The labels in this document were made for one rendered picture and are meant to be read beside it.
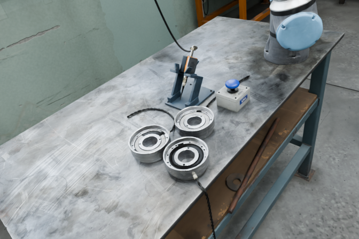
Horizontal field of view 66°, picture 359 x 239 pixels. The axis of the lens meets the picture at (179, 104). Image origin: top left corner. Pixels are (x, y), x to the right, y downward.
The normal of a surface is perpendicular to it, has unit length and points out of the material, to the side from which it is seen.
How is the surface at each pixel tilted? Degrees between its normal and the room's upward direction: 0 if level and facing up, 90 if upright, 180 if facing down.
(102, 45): 90
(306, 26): 97
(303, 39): 97
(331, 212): 0
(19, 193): 0
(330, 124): 0
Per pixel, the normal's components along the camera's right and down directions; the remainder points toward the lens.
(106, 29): 0.73, 0.30
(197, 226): -0.16, -0.80
